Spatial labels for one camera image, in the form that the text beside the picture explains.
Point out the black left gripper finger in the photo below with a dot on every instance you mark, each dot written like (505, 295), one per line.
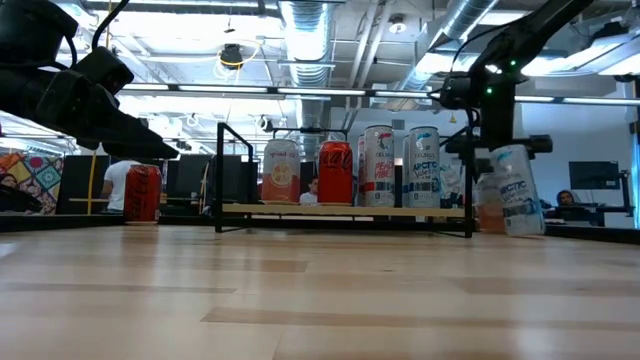
(130, 125)
(145, 151)

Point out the Celsius Arctic Vibe can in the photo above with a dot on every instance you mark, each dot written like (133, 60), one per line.
(520, 200)
(424, 167)
(404, 172)

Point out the red Coca-Cola can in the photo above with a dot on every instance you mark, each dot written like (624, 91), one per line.
(335, 175)
(142, 195)

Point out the pink silver Spindrift can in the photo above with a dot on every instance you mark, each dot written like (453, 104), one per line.
(281, 172)

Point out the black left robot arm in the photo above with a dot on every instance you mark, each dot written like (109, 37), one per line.
(25, 95)

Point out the black monitor on arm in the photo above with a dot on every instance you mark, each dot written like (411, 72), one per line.
(594, 175)

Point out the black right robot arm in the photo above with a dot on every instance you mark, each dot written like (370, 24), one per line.
(530, 30)

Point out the black office partition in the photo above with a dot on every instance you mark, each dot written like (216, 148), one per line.
(75, 180)

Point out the light wooden desk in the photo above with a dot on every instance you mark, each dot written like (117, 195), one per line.
(82, 200)

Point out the office desk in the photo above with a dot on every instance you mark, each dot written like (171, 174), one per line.
(605, 210)

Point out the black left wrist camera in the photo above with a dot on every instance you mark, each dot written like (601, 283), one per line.
(102, 70)

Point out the colourful patterned wall hanging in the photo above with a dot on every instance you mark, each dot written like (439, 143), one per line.
(42, 175)

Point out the black rail with strip lights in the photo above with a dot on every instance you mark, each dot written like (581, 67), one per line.
(225, 91)

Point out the black aluminium table frame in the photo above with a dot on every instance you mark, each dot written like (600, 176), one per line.
(60, 221)

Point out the wooden shelf with black frame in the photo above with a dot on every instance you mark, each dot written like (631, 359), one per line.
(250, 207)

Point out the black overhead camera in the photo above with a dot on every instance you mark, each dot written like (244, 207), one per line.
(231, 56)

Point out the silver ventilation duct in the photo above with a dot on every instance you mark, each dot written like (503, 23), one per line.
(307, 37)

